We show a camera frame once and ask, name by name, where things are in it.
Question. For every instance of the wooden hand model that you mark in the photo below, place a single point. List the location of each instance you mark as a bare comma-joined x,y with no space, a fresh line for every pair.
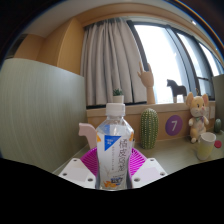
147,81

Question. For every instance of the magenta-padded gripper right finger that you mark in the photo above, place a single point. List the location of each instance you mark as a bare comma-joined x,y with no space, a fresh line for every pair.
150,170

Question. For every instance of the white wall socket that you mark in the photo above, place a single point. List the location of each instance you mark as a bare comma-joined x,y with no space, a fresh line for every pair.
212,112

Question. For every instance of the grey-white curtain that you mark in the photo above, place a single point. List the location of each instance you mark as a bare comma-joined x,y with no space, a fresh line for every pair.
110,63

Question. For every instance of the tall green ceramic cactus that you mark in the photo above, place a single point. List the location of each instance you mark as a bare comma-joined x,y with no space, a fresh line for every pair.
149,128

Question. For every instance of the pale yellow cup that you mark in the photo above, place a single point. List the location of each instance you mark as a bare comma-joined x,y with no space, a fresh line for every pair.
205,146

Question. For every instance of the pink wooden horse figure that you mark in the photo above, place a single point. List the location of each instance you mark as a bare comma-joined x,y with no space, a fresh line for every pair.
87,133

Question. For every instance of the round purple number sign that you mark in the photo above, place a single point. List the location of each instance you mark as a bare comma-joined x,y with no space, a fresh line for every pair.
174,125

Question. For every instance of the clear plastic drink bottle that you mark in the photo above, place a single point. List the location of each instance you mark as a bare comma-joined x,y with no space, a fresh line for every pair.
115,146

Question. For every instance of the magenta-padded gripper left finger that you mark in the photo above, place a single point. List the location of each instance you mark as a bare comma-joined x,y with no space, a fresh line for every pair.
76,170

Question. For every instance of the dark-framed window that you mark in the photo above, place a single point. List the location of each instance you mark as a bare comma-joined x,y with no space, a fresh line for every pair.
160,60

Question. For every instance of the small plant in white pot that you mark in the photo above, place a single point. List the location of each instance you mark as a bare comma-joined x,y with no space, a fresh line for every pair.
118,96

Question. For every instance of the grey-green desk divider panel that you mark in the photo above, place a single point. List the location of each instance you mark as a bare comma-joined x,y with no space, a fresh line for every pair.
219,91
40,113

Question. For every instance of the small round green cactus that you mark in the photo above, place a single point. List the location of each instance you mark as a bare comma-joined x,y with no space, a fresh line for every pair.
217,126

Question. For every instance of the black wooden horse figure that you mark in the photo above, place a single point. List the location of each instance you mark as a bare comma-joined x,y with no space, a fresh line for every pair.
176,89

